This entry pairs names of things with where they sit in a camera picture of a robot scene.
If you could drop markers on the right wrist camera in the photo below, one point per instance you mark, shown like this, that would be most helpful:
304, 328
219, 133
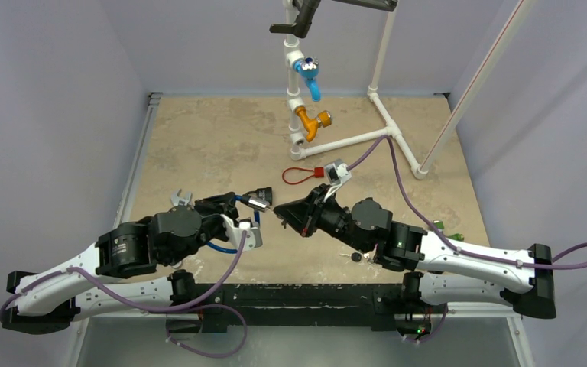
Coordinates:
338, 174

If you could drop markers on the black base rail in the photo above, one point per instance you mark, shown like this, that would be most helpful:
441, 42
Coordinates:
378, 307

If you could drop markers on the white PVC pipe frame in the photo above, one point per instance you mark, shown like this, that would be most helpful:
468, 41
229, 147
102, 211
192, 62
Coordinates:
356, 120

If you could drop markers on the key bunch with black fob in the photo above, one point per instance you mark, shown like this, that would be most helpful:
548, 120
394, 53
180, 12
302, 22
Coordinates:
359, 257

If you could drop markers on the blue faucet valve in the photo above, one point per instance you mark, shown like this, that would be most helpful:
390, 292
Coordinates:
308, 68

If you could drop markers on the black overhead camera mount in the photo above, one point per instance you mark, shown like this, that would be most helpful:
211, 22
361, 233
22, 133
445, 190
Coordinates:
300, 16

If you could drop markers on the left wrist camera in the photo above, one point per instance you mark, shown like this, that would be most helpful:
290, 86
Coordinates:
244, 235

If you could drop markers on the white diagonal pole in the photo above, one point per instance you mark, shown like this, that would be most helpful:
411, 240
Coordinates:
510, 27

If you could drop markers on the black padlock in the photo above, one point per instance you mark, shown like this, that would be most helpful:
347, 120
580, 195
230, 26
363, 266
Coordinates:
263, 193

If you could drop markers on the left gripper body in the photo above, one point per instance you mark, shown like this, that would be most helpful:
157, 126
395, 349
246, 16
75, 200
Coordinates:
214, 227

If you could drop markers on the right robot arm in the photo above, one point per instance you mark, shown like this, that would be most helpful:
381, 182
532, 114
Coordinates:
519, 278

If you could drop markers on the small silver key set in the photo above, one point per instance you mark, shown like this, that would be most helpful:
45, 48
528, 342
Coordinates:
280, 216

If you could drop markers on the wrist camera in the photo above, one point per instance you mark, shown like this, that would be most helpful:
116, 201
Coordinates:
338, 174
244, 235

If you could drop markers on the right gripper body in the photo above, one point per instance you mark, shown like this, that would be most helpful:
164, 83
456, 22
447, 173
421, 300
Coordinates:
314, 214

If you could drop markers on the red cable seal lock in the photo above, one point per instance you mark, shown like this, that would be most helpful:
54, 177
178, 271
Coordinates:
298, 175

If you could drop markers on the red handled adjustable wrench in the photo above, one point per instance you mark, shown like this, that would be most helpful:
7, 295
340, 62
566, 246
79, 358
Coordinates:
181, 197

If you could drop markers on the orange faucet valve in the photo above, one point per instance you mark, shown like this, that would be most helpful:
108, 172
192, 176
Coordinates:
312, 125

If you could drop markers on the blue cable lock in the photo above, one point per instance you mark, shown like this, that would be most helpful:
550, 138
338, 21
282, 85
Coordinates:
258, 205

